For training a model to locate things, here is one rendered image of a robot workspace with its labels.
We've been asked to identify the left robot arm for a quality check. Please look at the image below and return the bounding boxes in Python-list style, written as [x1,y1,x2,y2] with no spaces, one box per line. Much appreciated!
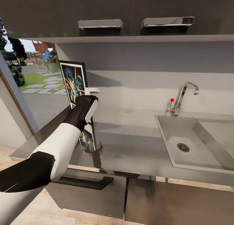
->
[0,87,100,225]

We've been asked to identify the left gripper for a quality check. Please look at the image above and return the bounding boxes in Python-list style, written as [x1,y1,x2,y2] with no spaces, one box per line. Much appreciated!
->
[76,96,97,103]

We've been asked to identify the poster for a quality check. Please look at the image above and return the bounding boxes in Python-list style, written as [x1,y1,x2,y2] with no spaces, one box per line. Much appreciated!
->
[59,60,93,125]

